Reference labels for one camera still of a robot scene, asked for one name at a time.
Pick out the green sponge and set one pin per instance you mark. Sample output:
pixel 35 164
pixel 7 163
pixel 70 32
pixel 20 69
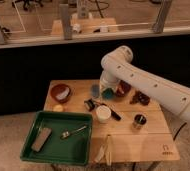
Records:
pixel 107 94

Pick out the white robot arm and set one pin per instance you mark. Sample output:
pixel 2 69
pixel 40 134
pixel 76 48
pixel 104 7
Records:
pixel 172 96

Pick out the blue plastic cup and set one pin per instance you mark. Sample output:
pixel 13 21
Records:
pixel 95 90

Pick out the white cup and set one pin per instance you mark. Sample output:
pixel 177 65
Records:
pixel 103 113

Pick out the small black clip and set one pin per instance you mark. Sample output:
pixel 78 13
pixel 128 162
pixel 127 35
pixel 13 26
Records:
pixel 89 105

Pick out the dark red bowl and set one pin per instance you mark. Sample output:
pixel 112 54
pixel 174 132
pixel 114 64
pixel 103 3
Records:
pixel 123 89

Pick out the brown bowl with white content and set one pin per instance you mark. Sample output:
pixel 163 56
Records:
pixel 61 93

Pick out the small yellow lemon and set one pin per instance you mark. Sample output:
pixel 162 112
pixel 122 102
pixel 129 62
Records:
pixel 58 108

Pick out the bunch of dark grapes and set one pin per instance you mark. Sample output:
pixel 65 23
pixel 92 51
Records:
pixel 141 98

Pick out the light wooden table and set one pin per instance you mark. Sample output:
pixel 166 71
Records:
pixel 153 142

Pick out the small metal can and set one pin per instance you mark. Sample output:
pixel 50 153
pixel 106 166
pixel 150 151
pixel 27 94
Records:
pixel 139 121

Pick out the metal spoon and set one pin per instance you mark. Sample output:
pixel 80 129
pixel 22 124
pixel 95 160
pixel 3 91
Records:
pixel 67 134

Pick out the wooden chopsticks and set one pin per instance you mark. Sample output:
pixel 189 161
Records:
pixel 108 152

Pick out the wooden spatula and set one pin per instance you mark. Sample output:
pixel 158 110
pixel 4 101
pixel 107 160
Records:
pixel 101 151

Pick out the green plastic tray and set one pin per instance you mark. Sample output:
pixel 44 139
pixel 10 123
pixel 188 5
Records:
pixel 73 150

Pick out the grey rectangular block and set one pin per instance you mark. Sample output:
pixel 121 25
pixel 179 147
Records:
pixel 40 139

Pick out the grey metal post middle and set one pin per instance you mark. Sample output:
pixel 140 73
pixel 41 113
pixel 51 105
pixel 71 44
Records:
pixel 65 20

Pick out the grey metal post right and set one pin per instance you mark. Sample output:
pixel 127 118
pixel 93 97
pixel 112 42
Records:
pixel 165 5

